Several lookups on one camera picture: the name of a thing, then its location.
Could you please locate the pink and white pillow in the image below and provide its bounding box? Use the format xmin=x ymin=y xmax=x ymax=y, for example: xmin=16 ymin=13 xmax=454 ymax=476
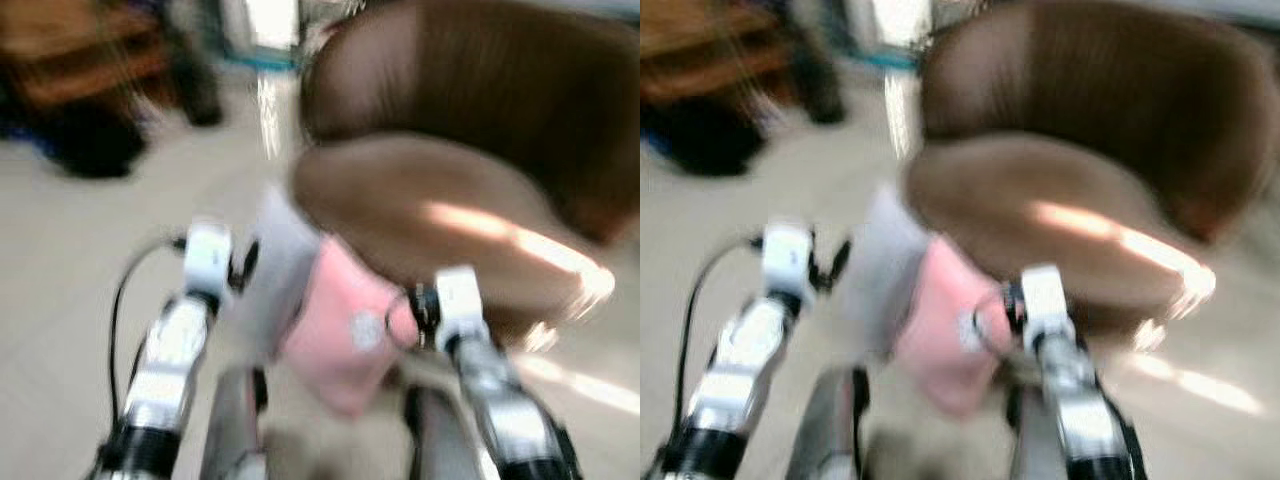
xmin=238 ymin=183 xmax=422 ymax=418
xmin=843 ymin=183 xmax=1023 ymax=418

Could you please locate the brown leather sofa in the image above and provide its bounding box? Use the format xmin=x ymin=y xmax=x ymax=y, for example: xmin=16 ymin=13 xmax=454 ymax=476
xmin=903 ymin=0 xmax=1280 ymax=341
xmin=288 ymin=0 xmax=641 ymax=346

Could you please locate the grey right robot leg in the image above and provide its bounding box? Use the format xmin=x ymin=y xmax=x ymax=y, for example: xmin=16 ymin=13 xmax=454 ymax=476
xmin=1008 ymin=384 xmax=1076 ymax=480
xmin=403 ymin=384 xmax=491 ymax=480

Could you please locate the grey robot leg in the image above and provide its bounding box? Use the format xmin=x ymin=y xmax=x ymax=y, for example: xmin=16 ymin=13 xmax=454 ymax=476
xmin=198 ymin=364 xmax=269 ymax=480
xmin=783 ymin=366 xmax=871 ymax=480
xmin=403 ymin=384 xmax=491 ymax=480
xmin=1008 ymin=384 xmax=1076 ymax=480

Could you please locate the grey left robot leg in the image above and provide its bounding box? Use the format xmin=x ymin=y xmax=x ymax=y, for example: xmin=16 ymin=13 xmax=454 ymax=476
xmin=783 ymin=366 xmax=871 ymax=480
xmin=198 ymin=364 xmax=269 ymax=480

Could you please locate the black bag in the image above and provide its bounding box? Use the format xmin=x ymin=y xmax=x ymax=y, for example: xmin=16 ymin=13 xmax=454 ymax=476
xmin=35 ymin=98 xmax=149 ymax=181
xmin=645 ymin=98 xmax=769 ymax=179

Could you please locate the brown wooden furniture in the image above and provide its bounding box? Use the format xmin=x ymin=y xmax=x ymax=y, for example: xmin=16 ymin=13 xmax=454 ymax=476
xmin=640 ymin=0 xmax=801 ymax=109
xmin=0 ymin=0 xmax=173 ymax=113

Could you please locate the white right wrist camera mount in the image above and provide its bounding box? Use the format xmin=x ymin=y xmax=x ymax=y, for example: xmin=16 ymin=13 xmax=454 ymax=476
xmin=1019 ymin=263 xmax=1070 ymax=349
xmin=434 ymin=264 xmax=488 ymax=349

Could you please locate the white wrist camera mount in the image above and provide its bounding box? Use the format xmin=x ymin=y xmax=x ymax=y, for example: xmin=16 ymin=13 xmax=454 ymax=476
xmin=434 ymin=264 xmax=488 ymax=349
xmin=184 ymin=221 xmax=234 ymax=298
xmin=761 ymin=221 xmax=814 ymax=302
xmin=1019 ymin=263 xmax=1070 ymax=349

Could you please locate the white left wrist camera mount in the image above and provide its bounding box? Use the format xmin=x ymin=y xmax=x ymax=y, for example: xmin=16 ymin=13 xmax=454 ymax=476
xmin=761 ymin=221 xmax=814 ymax=302
xmin=184 ymin=221 xmax=234 ymax=298

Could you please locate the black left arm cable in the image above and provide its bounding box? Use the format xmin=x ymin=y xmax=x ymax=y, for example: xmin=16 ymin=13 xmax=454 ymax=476
xmin=106 ymin=235 xmax=191 ymax=426
xmin=673 ymin=235 xmax=767 ymax=426

